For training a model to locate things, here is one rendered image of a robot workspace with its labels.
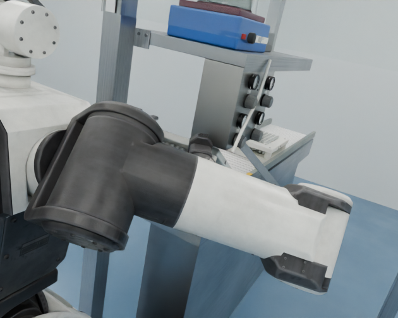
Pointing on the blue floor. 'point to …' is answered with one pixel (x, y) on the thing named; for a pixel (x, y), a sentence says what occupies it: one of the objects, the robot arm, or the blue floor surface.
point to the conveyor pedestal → (195, 276)
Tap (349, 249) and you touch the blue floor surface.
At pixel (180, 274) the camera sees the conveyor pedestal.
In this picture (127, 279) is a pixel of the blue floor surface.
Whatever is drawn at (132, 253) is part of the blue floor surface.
